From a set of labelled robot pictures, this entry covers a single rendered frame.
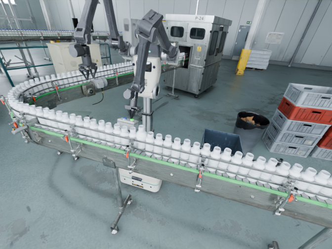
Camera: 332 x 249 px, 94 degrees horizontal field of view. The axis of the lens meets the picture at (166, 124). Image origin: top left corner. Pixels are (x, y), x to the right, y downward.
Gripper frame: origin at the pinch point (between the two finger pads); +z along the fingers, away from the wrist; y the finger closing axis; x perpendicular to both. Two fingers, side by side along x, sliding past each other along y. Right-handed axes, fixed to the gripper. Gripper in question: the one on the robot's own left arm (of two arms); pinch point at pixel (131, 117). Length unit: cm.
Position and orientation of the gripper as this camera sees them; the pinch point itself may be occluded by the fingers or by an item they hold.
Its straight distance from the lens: 119.1
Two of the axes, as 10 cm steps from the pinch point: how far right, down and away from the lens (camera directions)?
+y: 9.6, 2.1, -2.0
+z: -1.6, 9.6, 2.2
